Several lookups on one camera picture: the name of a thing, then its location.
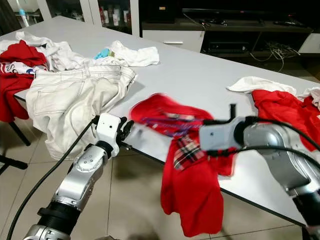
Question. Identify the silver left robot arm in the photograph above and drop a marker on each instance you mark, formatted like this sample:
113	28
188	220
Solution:
80	175

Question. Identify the clothes rack frame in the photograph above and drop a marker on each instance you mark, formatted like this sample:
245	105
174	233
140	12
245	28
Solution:
12	161

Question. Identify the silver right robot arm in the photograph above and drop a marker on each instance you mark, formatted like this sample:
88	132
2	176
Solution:
280	150

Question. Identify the white side drawer unit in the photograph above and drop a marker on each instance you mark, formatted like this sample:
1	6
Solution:
310	42

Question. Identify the tall black cabinet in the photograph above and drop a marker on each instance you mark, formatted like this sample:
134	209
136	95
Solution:
159	11

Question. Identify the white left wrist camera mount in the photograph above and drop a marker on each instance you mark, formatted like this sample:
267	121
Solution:
108	128

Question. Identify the cream denim jacket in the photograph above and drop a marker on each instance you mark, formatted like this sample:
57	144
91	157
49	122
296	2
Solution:
75	105

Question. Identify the red sweater with white band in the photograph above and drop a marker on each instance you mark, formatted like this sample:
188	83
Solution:
12	90

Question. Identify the dark grey curtain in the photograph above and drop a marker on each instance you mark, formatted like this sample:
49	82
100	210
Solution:
9	17

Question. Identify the black flat television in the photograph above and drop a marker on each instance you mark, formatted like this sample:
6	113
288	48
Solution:
240	13

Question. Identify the black low TV bench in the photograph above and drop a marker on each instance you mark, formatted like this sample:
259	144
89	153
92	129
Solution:
230	30

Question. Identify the black table leg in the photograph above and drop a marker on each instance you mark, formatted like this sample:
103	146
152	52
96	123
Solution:
19	134

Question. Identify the white cabinet with glass doors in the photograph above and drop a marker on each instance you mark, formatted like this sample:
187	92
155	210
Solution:
90	7

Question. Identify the red jacket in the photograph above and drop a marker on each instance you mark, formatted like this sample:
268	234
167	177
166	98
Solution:
287	110

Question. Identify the red polo shirt plaid trim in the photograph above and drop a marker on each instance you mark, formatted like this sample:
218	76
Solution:
195	200

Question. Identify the purple plastic clothes hanger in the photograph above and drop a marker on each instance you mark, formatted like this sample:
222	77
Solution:
175	122

